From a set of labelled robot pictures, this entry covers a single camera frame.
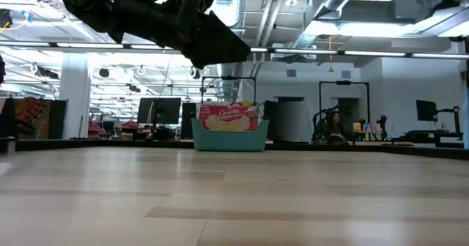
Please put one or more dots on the blue grey upright post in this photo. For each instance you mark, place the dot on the blue grey upright post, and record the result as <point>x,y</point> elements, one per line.
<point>466,110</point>

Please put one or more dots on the square wall vent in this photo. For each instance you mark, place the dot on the square wall vent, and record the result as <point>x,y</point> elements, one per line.
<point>346,74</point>
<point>292,73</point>

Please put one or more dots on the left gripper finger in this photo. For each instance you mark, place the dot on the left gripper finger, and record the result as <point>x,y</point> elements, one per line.
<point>205,57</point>
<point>220,37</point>

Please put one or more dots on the long ceiling light strip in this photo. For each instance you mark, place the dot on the long ceiling light strip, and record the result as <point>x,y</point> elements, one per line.
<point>373,53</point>
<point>25,43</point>
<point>259,50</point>
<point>439,56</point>
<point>146,47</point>
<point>304,51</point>
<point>91,45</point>

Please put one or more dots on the white round column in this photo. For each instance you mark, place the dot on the white round column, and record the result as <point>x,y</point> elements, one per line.
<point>74,103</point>

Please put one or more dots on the black ceiling box fixture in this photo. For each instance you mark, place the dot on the black ceiling box fixture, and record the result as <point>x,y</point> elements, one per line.
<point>5,19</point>

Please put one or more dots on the round white ceiling fixture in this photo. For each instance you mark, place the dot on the round white ceiling fixture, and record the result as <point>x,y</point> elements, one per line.
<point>291,0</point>

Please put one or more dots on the black desk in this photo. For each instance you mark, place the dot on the black desk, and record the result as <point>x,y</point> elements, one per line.
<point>432,133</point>

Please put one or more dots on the red background chair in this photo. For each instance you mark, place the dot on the red background chair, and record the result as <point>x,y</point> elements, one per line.
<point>94,130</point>

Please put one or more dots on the black cabinet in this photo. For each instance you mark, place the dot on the black cabinet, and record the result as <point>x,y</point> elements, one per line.
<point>186,112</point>

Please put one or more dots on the white cylindrical tank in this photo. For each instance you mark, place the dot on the white cylindrical tank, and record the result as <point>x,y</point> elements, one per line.
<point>293,121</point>

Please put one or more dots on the black partition panel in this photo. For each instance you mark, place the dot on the black partition panel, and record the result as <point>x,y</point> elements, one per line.
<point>58,119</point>

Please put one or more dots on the small silver cylinder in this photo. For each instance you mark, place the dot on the small silver cylinder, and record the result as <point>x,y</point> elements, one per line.
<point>11,145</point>

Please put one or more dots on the person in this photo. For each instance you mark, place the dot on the person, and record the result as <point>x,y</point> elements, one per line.
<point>334,123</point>

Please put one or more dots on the large silver slanted duct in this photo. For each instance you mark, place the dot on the large silver slanted duct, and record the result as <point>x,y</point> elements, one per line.
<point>329,0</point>

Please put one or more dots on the black computer monitor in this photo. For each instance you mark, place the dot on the black computer monitor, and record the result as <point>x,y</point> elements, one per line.
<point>169,110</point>
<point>148,110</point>

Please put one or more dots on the black metal frame stand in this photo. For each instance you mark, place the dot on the black metal frame stand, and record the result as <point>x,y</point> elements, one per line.
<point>344,82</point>
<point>227,78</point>

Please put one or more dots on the teal plastic basket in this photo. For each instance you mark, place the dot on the teal plastic basket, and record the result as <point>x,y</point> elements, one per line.
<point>229,141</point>

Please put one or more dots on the black monitor on arm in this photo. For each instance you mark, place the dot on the black monitor on arm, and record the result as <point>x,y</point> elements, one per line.
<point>427,110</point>

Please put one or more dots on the colourful patterned tapestry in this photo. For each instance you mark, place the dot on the colourful patterned tapestry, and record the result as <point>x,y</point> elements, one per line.
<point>36,110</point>

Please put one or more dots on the black upright panel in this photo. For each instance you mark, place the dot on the black upright panel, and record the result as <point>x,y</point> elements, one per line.
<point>272,110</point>

